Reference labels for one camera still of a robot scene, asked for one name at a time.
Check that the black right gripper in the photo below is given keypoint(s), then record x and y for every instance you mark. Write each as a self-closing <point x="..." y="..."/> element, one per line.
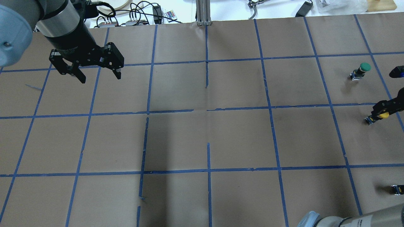
<point x="384" y="106"/>

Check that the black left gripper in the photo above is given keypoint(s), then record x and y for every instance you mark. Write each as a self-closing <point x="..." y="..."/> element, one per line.
<point x="70" y="43"/>

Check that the yellow push button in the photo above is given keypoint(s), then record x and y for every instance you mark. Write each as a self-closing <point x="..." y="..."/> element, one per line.
<point x="374" y="118"/>

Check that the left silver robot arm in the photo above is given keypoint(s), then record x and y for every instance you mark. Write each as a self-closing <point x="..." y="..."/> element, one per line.
<point x="62" y="23"/>

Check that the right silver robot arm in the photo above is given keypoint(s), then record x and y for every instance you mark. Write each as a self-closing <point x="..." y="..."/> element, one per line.
<point x="387" y="217"/>

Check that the green push button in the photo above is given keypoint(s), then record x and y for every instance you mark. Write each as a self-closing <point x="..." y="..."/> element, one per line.
<point x="359" y="73"/>

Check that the red push button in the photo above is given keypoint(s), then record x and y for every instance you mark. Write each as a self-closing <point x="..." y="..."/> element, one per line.
<point x="397" y="189"/>

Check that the wooden board stand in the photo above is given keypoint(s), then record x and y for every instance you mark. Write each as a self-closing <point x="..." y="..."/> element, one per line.
<point x="381" y="5"/>

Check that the beige tray with bowl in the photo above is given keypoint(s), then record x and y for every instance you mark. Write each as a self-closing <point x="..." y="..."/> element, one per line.
<point x="120" y="6"/>

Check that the colourful remote control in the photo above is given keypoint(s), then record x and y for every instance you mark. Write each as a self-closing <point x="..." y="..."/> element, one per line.
<point x="170" y="14"/>

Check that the clear plastic bag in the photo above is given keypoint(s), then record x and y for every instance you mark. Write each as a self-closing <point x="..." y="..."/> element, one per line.
<point x="343" y="7"/>

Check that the black power adapter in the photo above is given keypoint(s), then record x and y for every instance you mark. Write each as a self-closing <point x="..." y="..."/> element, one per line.
<point x="304" y="9"/>

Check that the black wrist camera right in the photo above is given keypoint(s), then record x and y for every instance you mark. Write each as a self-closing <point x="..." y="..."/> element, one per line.
<point x="397" y="72"/>

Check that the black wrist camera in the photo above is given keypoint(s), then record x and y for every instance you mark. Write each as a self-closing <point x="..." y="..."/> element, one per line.
<point x="397" y="72"/>
<point x="87" y="8"/>

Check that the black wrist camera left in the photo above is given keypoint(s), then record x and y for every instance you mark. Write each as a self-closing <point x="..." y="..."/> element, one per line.
<point x="87" y="8"/>

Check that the aluminium frame post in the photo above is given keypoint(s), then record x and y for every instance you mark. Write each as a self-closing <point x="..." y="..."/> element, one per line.
<point x="203" y="13"/>

